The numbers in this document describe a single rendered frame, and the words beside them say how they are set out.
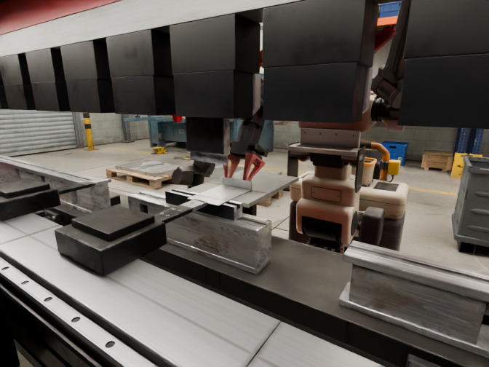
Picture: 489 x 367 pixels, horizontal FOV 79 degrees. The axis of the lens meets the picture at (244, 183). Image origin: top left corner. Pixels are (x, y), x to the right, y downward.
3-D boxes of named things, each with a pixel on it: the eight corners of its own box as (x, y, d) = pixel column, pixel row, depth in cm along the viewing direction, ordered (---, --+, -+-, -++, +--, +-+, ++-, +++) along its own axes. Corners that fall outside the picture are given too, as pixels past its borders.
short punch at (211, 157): (230, 164, 61) (229, 116, 59) (224, 165, 60) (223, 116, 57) (193, 159, 66) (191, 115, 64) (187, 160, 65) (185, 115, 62)
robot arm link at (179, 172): (216, 166, 113) (204, 154, 118) (192, 162, 105) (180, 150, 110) (203, 191, 117) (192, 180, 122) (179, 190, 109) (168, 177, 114)
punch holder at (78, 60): (131, 112, 80) (124, 44, 76) (102, 113, 73) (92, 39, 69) (99, 111, 88) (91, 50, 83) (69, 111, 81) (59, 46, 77)
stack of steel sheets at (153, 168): (187, 169, 474) (186, 166, 472) (155, 177, 424) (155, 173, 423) (146, 162, 528) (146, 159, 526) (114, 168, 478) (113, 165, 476)
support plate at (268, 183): (299, 180, 83) (299, 177, 83) (248, 207, 62) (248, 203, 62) (244, 172, 93) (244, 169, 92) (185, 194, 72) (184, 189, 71)
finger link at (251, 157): (244, 183, 68) (255, 145, 70) (220, 179, 72) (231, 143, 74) (258, 191, 74) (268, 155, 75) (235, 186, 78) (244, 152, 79)
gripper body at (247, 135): (255, 151, 70) (263, 121, 70) (220, 146, 75) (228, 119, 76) (267, 159, 75) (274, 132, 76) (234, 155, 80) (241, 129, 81)
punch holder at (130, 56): (185, 113, 69) (182, 36, 65) (157, 115, 63) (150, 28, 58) (143, 112, 77) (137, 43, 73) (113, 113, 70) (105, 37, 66)
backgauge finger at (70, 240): (224, 215, 60) (223, 191, 58) (103, 277, 39) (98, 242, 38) (180, 204, 66) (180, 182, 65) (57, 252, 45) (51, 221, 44)
